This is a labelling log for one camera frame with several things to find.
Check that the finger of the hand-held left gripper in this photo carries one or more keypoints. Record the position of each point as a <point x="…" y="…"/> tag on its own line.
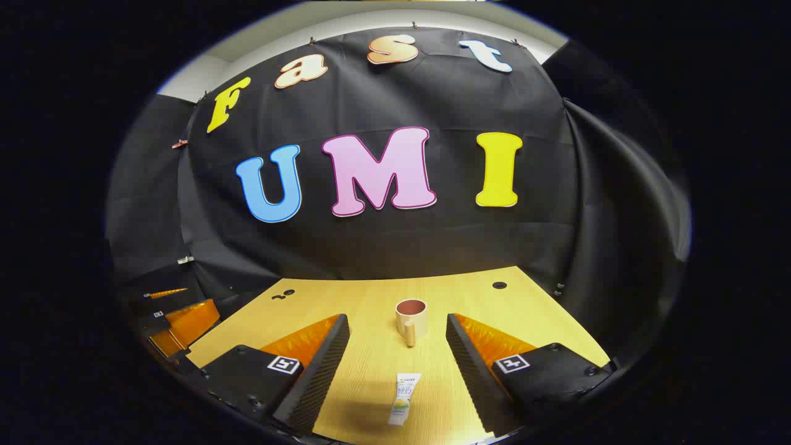
<point x="167" y="293"/>
<point x="188" y="321"/>

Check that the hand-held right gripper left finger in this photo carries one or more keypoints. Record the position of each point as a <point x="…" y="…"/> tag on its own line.
<point x="321" y="377"/>

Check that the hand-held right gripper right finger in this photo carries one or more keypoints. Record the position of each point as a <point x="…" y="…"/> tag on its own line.
<point x="473" y="377"/>

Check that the white toothpaste tube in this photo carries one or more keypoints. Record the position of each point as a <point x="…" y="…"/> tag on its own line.
<point x="403" y="398"/>

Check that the beige cup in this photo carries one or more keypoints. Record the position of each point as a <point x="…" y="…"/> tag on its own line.
<point x="413" y="324"/>

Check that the wooden desktop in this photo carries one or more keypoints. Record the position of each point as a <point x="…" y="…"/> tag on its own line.
<point x="358" y="290"/>

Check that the black backdrop cloth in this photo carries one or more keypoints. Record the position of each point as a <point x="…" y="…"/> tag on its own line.
<point x="395" y="247"/>

